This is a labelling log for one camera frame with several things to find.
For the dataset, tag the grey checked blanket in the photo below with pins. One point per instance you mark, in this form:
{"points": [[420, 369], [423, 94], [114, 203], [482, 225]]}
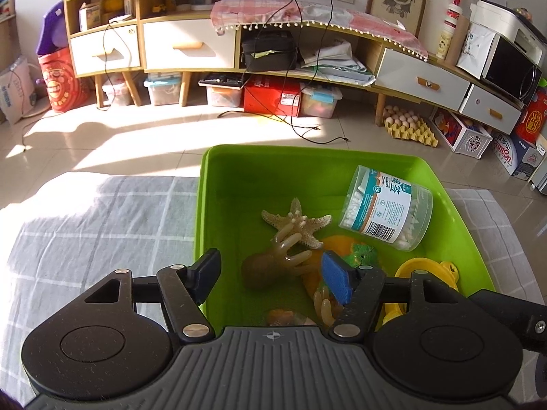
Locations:
{"points": [[107, 230]]}

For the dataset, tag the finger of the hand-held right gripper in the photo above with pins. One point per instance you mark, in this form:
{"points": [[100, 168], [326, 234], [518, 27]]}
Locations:
{"points": [[513, 316]]}

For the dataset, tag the yellow toy pot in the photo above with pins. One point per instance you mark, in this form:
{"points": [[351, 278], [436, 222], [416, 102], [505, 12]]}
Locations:
{"points": [[448, 271]]}

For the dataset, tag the white printed sack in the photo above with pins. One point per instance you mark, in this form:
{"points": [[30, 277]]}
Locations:
{"points": [[15, 94]]}

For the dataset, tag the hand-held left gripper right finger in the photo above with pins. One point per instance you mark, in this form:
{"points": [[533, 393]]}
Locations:
{"points": [[337, 277]]}

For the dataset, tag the white box red print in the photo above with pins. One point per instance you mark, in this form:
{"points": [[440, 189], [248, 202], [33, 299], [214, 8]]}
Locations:
{"points": [[513, 156]]}

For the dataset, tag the orange round ornament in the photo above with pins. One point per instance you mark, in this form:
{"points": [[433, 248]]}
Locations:
{"points": [[114, 3]]}

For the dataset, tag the red cardboard box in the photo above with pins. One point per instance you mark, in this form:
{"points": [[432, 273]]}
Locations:
{"points": [[265, 96]]}

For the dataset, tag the small cardboard box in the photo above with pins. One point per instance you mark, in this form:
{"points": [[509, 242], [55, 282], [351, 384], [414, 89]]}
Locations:
{"points": [[89, 17]]}

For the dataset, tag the black bag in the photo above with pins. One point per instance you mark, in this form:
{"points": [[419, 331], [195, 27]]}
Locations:
{"points": [[269, 51]]}

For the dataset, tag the clear storage box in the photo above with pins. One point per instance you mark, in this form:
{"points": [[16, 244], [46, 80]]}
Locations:
{"points": [[162, 92], [222, 94], [318, 102]]}

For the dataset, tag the white patterned box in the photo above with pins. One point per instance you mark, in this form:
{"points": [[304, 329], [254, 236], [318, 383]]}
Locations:
{"points": [[463, 136]]}

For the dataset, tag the brown cardboard tube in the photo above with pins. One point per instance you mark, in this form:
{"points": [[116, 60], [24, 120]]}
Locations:
{"points": [[457, 38]]}

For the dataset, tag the orange translucent toy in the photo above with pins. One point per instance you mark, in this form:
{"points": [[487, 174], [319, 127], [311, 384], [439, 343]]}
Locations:
{"points": [[280, 315]]}

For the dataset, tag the white appliance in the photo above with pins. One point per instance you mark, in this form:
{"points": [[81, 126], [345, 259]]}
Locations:
{"points": [[508, 21]]}

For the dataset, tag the beige starfish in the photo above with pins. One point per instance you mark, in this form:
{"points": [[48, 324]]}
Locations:
{"points": [[299, 224]]}

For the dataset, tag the small white drawer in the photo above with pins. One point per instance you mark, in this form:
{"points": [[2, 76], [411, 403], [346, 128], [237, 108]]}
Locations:
{"points": [[85, 51], [478, 104]]}

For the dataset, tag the wide white drawer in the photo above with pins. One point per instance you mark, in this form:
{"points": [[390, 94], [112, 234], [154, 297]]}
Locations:
{"points": [[401, 72], [162, 38]]}

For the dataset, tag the beige octopus toy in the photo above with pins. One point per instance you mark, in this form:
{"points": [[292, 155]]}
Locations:
{"points": [[260, 271]]}

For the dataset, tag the yellow egg tray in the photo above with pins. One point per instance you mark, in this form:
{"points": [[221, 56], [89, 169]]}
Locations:
{"points": [[410, 130]]}

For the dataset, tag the orange toy pumpkin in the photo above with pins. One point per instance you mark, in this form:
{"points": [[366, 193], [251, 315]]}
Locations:
{"points": [[333, 243]]}

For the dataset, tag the clear cotton swab container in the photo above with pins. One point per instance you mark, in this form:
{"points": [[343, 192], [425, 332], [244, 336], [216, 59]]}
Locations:
{"points": [[384, 209]]}

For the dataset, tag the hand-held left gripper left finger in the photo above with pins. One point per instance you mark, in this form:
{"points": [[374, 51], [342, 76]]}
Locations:
{"points": [[207, 275]]}

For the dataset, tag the black microwave oven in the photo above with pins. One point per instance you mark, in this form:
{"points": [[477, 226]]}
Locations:
{"points": [[513, 72]]}

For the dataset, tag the translucent yellow teether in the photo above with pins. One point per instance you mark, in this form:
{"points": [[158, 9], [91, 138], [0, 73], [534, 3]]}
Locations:
{"points": [[324, 307]]}

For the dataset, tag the red printed bag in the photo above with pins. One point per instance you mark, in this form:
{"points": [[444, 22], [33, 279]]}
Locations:
{"points": [[62, 81]]}

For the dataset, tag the white paper bag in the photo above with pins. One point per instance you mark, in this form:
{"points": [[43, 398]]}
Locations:
{"points": [[472, 47]]}

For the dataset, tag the green plastic box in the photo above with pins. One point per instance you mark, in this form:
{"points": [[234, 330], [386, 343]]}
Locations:
{"points": [[248, 179]]}

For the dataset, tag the red gift box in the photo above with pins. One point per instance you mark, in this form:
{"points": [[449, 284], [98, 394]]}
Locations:
{"points": [[532, 119]]}

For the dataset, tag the pink fringed cloth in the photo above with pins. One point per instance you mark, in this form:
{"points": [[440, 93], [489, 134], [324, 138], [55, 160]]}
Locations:
{"points": [[265, 10]]}

